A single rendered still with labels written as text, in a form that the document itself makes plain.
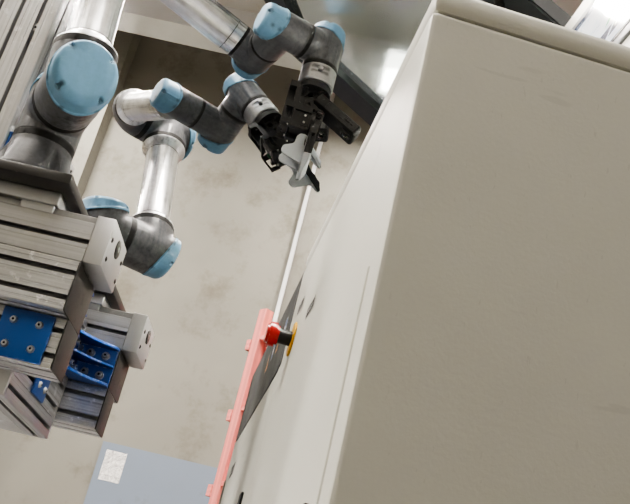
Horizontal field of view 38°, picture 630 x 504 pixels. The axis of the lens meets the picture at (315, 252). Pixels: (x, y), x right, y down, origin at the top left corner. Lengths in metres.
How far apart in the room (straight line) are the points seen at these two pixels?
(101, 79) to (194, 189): 8.81
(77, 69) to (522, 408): 1.10
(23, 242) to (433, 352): 1.02
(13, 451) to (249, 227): 3.38
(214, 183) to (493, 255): 9.71
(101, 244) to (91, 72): 0.30
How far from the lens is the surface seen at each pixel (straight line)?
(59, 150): 1.73
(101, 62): 1.65
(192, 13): 1.99
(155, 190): 2.36
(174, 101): 2.12
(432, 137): 0.81
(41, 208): 1.65
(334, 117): 1.86
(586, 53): 0.92
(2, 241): 1.63
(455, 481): 0.71
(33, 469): 9.64
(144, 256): 2.23
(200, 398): 9.56
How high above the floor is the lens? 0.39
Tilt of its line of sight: 24 degrees up
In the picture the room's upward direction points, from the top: 14 degrees clockwise
